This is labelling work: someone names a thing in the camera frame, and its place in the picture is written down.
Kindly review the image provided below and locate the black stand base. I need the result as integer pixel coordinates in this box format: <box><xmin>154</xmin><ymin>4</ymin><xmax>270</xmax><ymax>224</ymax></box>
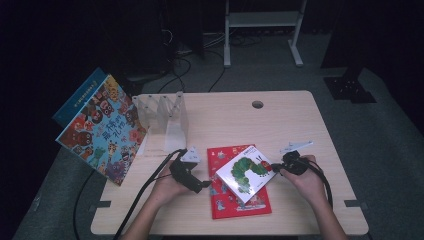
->
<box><xmin>322</xmin><ymin>65</ymin><xmax>378</xmax><ymax>105</ymax></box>

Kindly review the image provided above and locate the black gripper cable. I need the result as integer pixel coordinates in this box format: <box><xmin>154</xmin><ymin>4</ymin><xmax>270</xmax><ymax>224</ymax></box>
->
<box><xmin>112</xmin><ymin>148</ymin><xmax>188</xmax><ymax>240</ymax></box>
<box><xmin>299</xmin><ymin>157</ymin><xmax>335</xmax><ymax>210</ymax></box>

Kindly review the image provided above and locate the white metal stand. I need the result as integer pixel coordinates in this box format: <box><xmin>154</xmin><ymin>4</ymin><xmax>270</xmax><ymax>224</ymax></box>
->
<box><xmin>223</xmin><ymin>0</ymin><xmax>309</xmax><ymax>69</ymax></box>

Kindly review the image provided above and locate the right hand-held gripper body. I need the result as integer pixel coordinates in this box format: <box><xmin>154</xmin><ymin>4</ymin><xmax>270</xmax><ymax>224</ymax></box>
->
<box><xmin>279</xmin><ymin>140</ymin><xmax>315</xmax><ymax>177</ymax></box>

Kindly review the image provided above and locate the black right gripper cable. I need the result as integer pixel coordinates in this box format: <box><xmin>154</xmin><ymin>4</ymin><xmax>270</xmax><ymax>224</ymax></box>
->
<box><xmin>299</xmin><ymin>157</ymin><xmax>335</xmax><ymax>210</ymax></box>

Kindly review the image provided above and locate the colourful animals picture book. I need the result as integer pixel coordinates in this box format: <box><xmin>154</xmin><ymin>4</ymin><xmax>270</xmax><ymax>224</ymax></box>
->
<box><xmin>55</xmin><ymin>74</ymin><xmax>148</xmax><ymax>187</ymax></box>

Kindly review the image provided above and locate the clear acrylic book rack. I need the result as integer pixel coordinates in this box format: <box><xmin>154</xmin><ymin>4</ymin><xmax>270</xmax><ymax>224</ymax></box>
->
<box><xmin>131</xmin><ymin>91</ymin><xmax>190</xmax><ymax>155</ymax></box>

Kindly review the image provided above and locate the black floor cable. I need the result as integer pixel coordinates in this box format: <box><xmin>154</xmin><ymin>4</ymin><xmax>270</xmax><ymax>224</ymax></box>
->
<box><xmin>156</xmin><ymin>55</ymin><xmax>193</xmax><ymax>95</ymax></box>
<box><xmin>207</xmin><ymin>49</ymin><xmax>228</xmax><ymax>93</ymax></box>
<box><xmin>72</xmin><ymin>169</ymin><xmax>97</xmax><ymax>240</ymax></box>

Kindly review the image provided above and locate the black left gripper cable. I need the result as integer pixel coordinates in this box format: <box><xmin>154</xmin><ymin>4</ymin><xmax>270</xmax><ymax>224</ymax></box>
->
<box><xmin>112</xmin><ymin>148</ymin><xmax>188</xmax><ymax>240</ymax></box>

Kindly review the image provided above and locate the person's left hand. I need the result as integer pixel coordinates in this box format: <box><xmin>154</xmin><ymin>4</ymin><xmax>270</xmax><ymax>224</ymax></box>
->
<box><xmin>151</xmin><ymin>161</ymin><xmax>195</xmax><ymax>210</ymax></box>

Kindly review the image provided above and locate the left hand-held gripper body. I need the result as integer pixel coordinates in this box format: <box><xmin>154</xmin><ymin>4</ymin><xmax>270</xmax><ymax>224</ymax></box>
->
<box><xmin>169</xmin><ymin>145</ymin><xmax>204</xmax><ymax>195</ymax></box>

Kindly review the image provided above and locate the red hardcover picture book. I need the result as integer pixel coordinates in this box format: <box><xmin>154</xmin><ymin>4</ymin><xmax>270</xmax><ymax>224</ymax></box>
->
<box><xmin>206</xmin><ymin>143</ymin><xmax>273</xmax><ymax>220</ymax></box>

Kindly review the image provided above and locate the bundle of floor cables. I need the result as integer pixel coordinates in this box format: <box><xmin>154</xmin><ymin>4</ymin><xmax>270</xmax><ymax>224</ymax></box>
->
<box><xmin>160</xmin><ymin>27</ymin><xmax>265</xmax><ymax>57</ymax></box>

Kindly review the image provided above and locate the person's right hand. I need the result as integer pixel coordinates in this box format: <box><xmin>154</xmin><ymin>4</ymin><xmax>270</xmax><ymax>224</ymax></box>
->
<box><xmin>279</xmin><ymin>154</ymin><xmax>327</xmax><ymax>210</ymax></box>

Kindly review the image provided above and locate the blue monster picture book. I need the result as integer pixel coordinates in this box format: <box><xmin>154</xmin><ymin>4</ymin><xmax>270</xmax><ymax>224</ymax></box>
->
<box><xmin>52</xmin><ymin>67</ymin><xmax>110</xmax><ymax>128</ymax></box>

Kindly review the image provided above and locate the white caterpillar picture book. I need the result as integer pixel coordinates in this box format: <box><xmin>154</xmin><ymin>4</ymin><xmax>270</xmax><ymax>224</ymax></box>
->
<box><xmin>215</xmin><ymin>144</ymin><xmax>278</xmax><ymax>205</ymax></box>

